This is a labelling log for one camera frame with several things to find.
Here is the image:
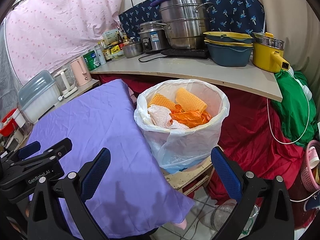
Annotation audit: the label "pink plastic basket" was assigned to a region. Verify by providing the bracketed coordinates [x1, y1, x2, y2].
[300, 140, 319, 192]

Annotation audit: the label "stacked blue yellow basins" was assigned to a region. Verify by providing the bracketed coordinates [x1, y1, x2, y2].
[203, 31, 253, 67]

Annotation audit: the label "dish rack with grey lid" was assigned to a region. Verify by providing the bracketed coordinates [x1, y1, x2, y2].
[18, 70, 60, 124]

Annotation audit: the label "black induction cooktop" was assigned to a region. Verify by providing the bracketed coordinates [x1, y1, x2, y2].
[161, 49, 209, 59]

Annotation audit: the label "pink electric kettle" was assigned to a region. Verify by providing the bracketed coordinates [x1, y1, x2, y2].
[71, 57, 92, 86]

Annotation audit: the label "yellow seasoning packet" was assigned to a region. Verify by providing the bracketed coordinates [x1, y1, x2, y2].
[110, 45, 121, 55]

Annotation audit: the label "red container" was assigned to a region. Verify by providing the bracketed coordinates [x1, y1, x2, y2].
[1, 108, 18, 137]

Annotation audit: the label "glass electric kettle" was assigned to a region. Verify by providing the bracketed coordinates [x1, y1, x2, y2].
[53, 68, 78, 99]

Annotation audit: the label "black power cable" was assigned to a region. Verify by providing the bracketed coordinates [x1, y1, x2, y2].
[138, 52, 168, 63]

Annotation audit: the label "grey striped curtain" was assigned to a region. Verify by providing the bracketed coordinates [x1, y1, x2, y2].
[0, 23, 21, 119]

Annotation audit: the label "white-lined trash bin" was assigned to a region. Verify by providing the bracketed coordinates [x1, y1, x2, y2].
[134, 79, 230, 174]

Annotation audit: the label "white foam net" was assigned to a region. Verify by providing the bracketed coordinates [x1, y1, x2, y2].
[148, 105, 189, 130]

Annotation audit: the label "pink dotted curtain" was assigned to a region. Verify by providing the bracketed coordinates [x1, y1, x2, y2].
[4, 0, 122, 85]

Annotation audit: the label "white box on shelf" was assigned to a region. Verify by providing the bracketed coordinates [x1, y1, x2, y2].
[102, 29, 118, 45]

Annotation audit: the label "white cable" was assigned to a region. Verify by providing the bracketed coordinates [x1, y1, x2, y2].
[266, 67, 320, 203]

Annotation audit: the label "long orange foam net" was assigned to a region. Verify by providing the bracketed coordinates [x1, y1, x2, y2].
[148, 93, 176, 111]

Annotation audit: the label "steel rice cooker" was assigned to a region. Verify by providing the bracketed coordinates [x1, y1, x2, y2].
[138, 20, 169, 53]

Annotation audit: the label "purple tablecloth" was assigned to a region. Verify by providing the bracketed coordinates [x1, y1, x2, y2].
[29, 79, 194, 238]

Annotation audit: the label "white bottle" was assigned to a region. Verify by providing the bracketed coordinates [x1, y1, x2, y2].
[95, 45, 106, 65]

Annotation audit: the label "navy patterned cloth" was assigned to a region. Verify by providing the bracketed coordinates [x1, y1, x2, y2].
[119, 0, 265, 38]

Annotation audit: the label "orange snack wrapper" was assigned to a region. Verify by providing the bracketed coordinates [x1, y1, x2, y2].
[170, 104, 212, 128]

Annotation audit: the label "large steel steamer pot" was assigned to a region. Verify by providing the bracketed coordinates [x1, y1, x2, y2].
[159, 0, 214, 50]

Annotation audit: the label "dark soy sauce bottle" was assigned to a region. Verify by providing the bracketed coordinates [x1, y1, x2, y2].
[101, 41, 112, 62]

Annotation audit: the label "small steel pot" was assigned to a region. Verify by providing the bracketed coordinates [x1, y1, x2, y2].
[122, 41, 144, 59]

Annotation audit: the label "green fabric bag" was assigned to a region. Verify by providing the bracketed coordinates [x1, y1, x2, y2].
[272, 70, 318, 147]

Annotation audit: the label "green canister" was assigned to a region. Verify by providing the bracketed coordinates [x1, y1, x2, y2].
[82, 50, 100, 71]

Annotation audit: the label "clear glass jar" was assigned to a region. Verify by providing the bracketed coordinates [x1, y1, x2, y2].
[210, 199, 259, 235]

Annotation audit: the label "yellow electric pot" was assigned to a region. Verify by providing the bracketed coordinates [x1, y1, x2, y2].
[252, 32, 290, 73]

